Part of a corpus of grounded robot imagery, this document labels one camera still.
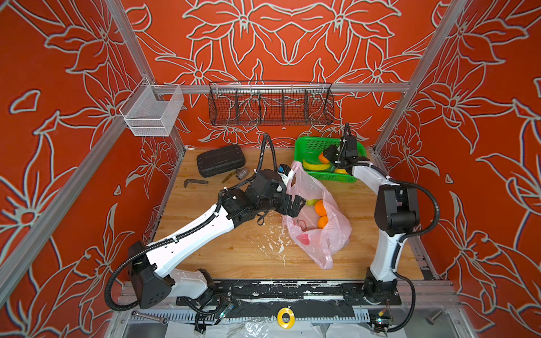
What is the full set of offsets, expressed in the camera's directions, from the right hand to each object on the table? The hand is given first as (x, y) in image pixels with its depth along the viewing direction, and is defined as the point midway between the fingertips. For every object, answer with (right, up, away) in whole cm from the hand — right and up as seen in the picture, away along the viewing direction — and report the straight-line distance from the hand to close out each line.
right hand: (328, 148), depth 98 cm
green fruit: (-9, -25, -6) cm, 27 cm away
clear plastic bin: (-81, +17, -6) cm, 83 cm away
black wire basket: (-31, +22, +2) cm, 38 cm away
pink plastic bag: (-15, -33, -19) cm, 41 cm away
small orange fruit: (-8, -26, -15) cm, 31 cm away
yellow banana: (-4, -9, +9) cm, 13 cm away
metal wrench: (-64, -60, -30) cm, 93 cm away
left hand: (-20, -19, -29) cm, 40 cm away
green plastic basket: (-6, +1, +20) cm, 21 cm away
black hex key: (-71, -16, +8) cm, 73 cm away
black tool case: (-58, -6, +7) cm, 59 cm away
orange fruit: (-5, -5, -5) cm, 9 cm away
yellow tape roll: (-23, -61, -32) cm, 72 cm away
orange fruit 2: (-6, -32, -11) cm, 34 cm away
